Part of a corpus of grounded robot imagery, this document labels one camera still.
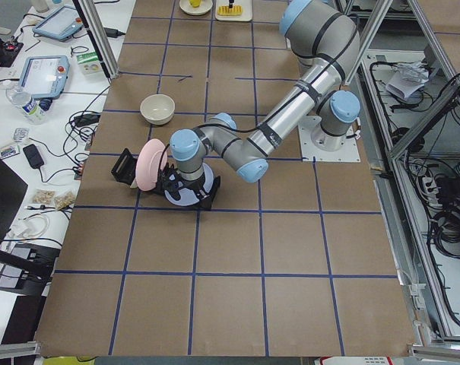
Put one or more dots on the green white carton box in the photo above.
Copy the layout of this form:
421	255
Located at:
88	63

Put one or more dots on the yellow lemon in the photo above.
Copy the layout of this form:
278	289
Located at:
195	3

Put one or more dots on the white plate in rack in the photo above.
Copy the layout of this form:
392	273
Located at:
134	185

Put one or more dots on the black dish rack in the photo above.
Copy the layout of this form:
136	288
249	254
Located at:
124	172

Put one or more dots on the pink plate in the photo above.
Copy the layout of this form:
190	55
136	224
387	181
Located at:
151	160

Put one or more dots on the cream round plate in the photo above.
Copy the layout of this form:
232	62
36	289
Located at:
196	8

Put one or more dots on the striped yellow bread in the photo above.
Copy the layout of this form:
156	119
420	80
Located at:
225	11

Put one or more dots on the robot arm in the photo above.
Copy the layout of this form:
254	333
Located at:
326	43

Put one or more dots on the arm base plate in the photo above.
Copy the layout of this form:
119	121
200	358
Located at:
317	146

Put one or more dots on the teach pendant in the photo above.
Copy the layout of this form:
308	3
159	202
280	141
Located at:
60	25
45	77

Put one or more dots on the cream rectangular tray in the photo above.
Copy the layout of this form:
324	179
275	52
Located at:
244	17

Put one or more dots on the black power adapter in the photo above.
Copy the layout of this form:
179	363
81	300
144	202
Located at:
113	33

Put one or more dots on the cream bowl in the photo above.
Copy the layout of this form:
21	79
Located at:
157	109

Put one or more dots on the aluminium frame post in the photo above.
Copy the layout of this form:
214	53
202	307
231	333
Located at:
91	20

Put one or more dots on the plastic water bottle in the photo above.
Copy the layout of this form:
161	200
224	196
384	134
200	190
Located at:
26	104

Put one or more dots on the teach pendant far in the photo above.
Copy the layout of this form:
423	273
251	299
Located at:
60	25

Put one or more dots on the teach pendant near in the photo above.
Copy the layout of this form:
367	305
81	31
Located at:
45	77

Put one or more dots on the blue plate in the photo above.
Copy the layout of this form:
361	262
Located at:
187	197

